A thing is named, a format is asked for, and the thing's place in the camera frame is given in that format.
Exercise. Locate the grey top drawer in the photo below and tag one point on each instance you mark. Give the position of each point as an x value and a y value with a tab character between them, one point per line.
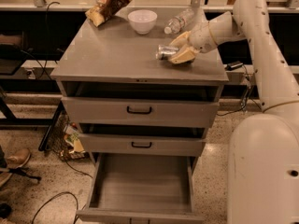
164	113

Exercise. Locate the grey middle drawer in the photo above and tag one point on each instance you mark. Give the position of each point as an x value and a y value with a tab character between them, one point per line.
169	146

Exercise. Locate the brown shoe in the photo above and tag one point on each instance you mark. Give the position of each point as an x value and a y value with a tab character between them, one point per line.
19	158

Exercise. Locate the grey drawer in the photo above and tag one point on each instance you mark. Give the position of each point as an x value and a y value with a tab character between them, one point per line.
164	113
169	146
141	189

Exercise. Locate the silver redbull can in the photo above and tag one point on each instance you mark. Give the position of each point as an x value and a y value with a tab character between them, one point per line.
165	52

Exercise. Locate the brown chip bag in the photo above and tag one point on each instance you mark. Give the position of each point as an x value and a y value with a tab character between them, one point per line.
104	10

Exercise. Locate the wire basket with items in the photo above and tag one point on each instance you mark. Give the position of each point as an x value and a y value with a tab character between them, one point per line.
64	140

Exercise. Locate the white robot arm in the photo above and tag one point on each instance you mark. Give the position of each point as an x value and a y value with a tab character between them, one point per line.
263	159

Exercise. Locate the grey bottom drawer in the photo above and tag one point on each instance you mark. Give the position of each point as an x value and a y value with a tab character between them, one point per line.
141	189

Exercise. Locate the black power adapter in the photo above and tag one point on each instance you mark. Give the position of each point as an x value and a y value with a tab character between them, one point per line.
233	66

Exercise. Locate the clear plastic water bottle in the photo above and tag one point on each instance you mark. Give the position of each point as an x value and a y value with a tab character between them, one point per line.
178	22

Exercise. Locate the black top drawer handle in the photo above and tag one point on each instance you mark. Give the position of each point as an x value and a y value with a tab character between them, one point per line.
129	110

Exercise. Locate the black middle drawer handle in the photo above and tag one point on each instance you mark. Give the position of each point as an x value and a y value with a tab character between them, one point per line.
141	145

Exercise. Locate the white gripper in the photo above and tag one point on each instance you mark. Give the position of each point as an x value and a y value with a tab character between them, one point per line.
201	38

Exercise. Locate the grey drawer cabinet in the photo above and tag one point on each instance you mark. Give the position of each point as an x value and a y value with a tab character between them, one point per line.
112	61

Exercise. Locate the black drawer handle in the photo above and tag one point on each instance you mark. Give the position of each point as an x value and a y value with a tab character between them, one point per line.
141	145
129	110

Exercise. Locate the white bowl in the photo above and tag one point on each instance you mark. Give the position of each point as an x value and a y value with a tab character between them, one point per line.
142	21

